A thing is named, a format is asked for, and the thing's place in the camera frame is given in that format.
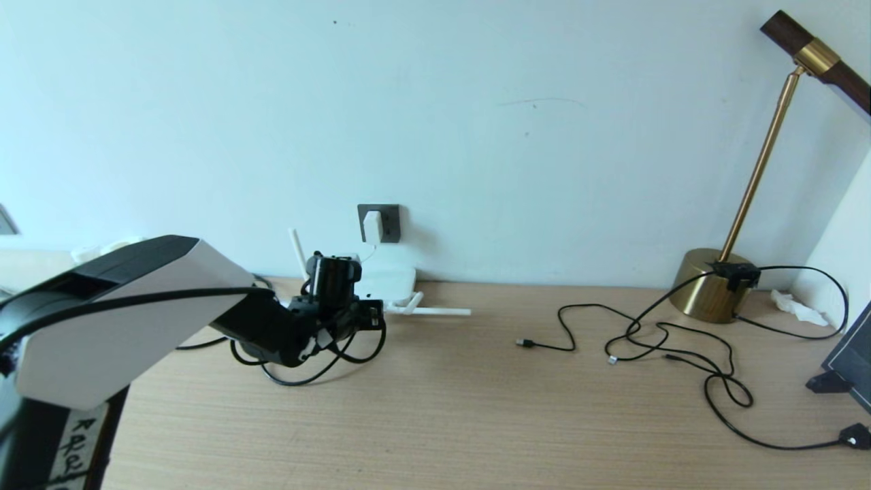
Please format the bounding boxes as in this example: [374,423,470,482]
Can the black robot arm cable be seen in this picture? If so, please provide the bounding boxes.
[0,287,387,387]

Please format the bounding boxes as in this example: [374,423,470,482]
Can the black cable with silver tip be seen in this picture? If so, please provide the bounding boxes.
[604,269,723,365]

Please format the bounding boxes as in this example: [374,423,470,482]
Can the grey wall power socket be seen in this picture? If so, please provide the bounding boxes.
[357,204,401,244]

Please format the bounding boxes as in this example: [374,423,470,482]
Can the beige upholstered furniture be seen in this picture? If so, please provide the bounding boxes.
[0,250,74,292]

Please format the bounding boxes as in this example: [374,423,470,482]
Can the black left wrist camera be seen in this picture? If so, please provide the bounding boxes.
[306,252,363,304]

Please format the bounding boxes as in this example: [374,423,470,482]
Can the black lamp power cable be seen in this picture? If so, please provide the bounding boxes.
[733,265,849,341]

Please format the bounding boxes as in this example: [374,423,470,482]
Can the brass desk lamp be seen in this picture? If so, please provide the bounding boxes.
[668,10,871,324]

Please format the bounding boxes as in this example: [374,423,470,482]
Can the crumpled white tissue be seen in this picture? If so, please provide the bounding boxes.
[770,289,829,326]

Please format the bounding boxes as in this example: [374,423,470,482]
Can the white router with antennas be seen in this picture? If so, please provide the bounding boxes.
[276,229,472,319]

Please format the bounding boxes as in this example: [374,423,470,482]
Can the black adapter block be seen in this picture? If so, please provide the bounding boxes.
[708,261,761,292]

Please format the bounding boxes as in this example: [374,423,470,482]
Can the black ethernet cable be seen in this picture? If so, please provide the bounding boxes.
[177,272,387,387]

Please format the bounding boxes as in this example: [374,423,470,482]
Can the black usb cables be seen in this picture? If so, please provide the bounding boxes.
[516,304,754,409]

